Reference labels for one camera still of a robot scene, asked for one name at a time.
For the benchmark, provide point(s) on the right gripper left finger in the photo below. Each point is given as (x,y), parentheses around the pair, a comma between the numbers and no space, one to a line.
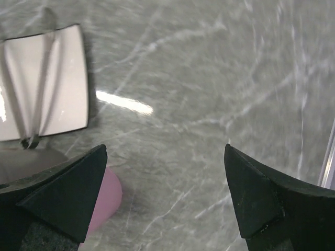
(52,209)

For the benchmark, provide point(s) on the metal tongs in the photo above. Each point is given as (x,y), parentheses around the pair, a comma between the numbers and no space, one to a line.
(49,27)

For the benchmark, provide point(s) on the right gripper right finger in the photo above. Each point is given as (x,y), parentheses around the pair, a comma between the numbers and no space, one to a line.
(275,211)

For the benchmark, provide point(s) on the pink cylindrical container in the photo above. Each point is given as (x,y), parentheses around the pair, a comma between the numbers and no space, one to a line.
(108,201)

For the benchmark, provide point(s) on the aluminium rail frame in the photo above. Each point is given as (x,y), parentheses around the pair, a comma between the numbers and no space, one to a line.
(326,179)

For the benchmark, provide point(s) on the grey lid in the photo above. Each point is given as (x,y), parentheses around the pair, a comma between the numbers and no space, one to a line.
(18,164)

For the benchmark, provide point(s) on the white square plate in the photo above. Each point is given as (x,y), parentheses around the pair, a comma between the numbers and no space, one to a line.
(65,97)

